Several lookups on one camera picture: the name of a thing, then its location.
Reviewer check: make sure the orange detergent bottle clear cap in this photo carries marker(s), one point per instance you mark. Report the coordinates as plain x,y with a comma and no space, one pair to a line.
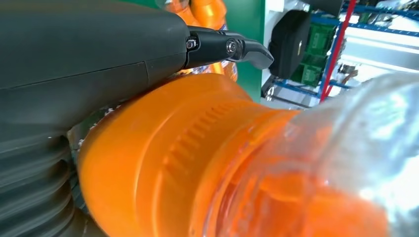
179,14
209,13
196,163

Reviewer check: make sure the red post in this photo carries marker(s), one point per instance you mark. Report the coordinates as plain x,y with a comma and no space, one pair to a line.
337,42

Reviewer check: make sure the green crate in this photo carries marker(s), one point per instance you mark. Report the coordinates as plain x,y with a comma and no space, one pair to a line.
314,49

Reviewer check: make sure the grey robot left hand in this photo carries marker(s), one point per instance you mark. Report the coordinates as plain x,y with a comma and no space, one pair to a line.
82,55

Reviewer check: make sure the blue metal shelf rack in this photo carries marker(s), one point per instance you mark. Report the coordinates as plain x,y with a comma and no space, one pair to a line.
376,31

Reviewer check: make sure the black carry case yellow label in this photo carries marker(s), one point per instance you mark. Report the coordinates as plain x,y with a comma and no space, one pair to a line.
289,42

